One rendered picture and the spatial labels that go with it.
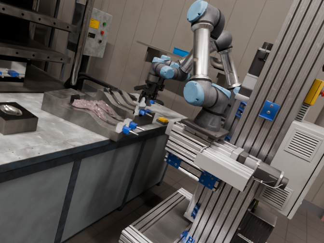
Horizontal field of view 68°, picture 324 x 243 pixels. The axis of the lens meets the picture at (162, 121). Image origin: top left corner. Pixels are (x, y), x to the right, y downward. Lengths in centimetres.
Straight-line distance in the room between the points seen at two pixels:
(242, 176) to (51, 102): 111
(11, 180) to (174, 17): 364
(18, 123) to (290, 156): 131
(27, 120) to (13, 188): 30
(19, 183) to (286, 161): 127
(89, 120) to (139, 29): 340
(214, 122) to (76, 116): 77
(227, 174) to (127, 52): 385
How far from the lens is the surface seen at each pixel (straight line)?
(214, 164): 120
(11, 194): 125
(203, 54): 126
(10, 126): 124
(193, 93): 119
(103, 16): 239
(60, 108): 151
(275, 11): 382
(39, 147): 118
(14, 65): 194
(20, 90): 191
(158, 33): 441
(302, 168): 141
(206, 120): 131
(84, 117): 143
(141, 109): 166
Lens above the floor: 137
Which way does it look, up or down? 17 degrees down
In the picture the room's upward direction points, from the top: 19 degrees clockwise
